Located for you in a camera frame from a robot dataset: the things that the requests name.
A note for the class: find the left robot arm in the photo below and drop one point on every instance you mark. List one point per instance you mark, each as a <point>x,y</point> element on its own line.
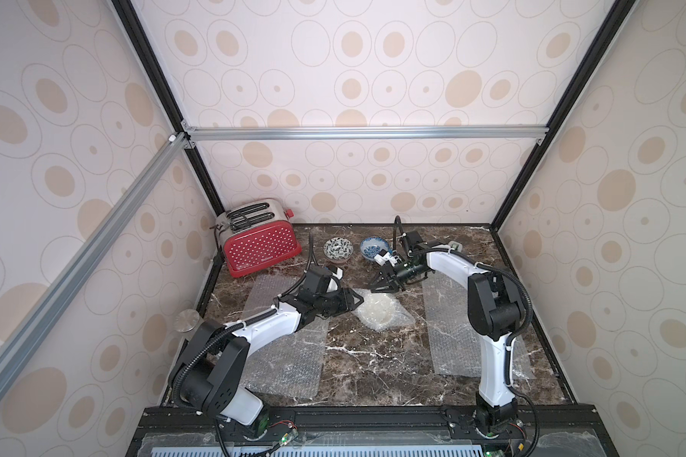
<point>207,374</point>

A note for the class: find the bubble wrap sheet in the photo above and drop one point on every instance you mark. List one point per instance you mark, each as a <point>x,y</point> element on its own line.
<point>454,345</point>
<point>291,366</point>
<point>382,311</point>

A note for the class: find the horizontal aluminium rail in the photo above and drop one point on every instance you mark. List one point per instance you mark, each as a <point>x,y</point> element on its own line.
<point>367,133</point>

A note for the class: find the black frame post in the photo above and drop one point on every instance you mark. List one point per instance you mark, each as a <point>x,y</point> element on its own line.
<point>130,22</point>
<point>605,36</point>

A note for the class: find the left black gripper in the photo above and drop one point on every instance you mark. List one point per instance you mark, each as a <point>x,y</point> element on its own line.
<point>347,300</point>

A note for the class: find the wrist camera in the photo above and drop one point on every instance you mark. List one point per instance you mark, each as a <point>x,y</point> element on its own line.
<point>335,279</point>
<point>385,257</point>

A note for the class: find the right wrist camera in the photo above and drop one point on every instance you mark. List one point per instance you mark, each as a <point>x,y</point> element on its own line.
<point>385,257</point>

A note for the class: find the black right frame post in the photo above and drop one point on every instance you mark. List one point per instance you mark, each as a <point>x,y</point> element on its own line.
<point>605,36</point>

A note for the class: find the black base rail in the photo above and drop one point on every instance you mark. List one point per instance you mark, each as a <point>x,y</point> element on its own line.
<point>562,430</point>

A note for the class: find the blue white patterned bowl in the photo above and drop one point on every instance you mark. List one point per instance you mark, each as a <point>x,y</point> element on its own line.
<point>371,247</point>

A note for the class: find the red silver toaster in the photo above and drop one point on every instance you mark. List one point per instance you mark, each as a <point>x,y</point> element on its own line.
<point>256,236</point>

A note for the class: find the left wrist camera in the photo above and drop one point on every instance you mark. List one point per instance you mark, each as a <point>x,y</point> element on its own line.
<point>335,279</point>

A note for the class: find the left diagonal aluminium rail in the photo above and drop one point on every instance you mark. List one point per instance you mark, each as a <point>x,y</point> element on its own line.
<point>17,351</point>

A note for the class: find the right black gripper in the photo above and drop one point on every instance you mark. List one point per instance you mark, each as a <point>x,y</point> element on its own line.
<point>394,274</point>

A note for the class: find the black white patterned bowl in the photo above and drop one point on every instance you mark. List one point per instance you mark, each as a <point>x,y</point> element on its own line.
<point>338,249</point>

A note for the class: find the black left frame post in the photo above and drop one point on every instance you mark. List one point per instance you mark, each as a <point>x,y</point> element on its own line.
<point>130,22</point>

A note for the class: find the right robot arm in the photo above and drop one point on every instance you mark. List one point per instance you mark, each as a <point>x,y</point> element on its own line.
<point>498,309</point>

